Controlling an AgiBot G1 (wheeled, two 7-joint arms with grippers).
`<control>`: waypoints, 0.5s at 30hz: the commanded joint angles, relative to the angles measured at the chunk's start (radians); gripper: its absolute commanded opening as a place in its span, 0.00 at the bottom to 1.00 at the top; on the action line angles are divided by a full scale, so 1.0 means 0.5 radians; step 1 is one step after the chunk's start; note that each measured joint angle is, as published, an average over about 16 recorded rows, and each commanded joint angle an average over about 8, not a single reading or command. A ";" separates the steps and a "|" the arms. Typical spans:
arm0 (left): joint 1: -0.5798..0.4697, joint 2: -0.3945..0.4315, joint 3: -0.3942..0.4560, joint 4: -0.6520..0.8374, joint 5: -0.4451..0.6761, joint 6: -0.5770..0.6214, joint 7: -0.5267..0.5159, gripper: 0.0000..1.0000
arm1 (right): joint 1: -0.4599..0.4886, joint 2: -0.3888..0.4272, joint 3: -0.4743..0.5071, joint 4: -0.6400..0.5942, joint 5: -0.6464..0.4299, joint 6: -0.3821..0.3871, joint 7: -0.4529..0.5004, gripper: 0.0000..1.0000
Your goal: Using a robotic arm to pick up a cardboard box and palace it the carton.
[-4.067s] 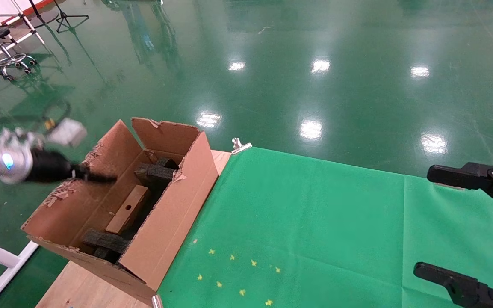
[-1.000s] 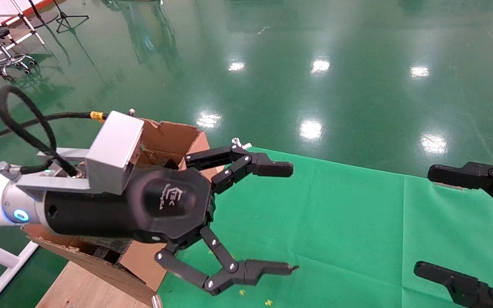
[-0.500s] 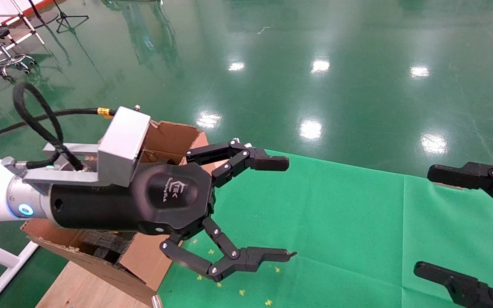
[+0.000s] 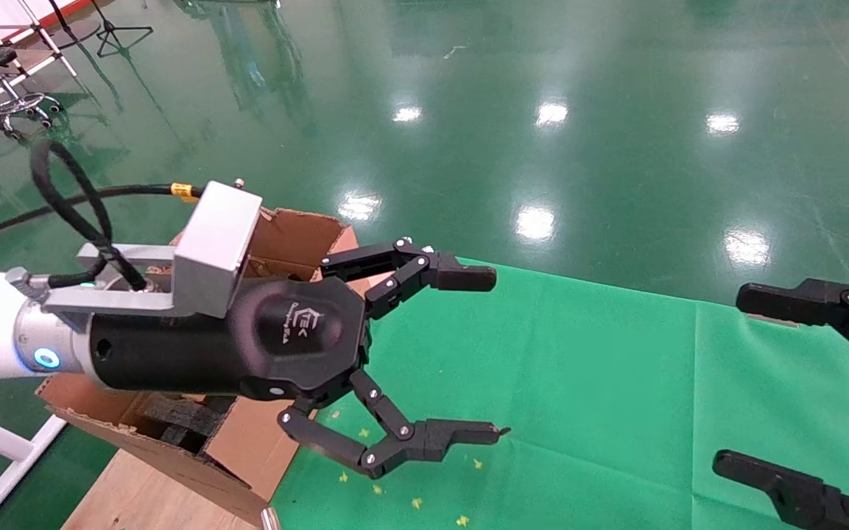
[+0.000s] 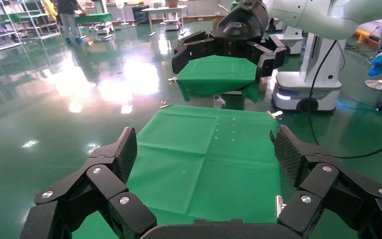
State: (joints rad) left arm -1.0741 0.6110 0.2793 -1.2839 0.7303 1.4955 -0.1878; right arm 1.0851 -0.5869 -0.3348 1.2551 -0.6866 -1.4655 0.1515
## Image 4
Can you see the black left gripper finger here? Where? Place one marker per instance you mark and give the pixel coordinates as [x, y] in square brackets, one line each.
[431, 438]
[461, 276]

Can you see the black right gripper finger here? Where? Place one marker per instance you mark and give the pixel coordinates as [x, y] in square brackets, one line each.
[792, 493]
[800, 303]

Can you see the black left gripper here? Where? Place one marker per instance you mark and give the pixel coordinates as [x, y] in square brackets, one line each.
[192, 353]

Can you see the large open cardboard carton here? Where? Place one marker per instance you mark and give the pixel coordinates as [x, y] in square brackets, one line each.
[299, 235]

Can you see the black foam block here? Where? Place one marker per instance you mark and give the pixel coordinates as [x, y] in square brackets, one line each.
[181, 416]

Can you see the green cloth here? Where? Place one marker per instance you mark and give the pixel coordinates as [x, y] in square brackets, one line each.
[579, 383]

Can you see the black tripod stand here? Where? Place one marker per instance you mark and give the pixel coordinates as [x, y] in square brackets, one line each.
[110, 31]

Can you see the black round-base stand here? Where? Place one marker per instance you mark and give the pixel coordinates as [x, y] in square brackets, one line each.
[82, 31]

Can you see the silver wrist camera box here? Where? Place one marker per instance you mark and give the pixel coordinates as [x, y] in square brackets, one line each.
[214, 235]

